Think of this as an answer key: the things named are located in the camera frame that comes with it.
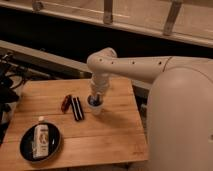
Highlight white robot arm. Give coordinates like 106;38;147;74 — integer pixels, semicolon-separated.
87;48;213;171

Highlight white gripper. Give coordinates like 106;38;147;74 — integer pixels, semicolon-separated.
90;75;109;96

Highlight clear cup with blue item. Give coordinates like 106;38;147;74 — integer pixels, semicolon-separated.
87;94;103;115

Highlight white bottle on plate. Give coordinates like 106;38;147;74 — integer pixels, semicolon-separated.
33;116;49;159

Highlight wooden table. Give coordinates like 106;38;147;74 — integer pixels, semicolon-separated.
0;77;148;171

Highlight black round plate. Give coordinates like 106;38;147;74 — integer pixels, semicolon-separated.
19;123;61;162

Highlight black equipment with cables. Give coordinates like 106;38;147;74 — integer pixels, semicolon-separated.
0;53;26;145

